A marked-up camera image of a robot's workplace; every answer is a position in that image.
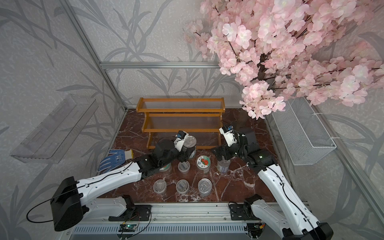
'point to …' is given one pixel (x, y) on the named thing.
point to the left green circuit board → (127, 228)
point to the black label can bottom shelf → (189, 146)
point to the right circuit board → (255, 230)
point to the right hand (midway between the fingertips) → (219, 144)
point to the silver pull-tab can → (205, 186)
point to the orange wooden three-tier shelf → (200, 117)
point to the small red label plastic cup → (184, 167)
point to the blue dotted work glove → (117, 157)
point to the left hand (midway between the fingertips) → (190, 145)
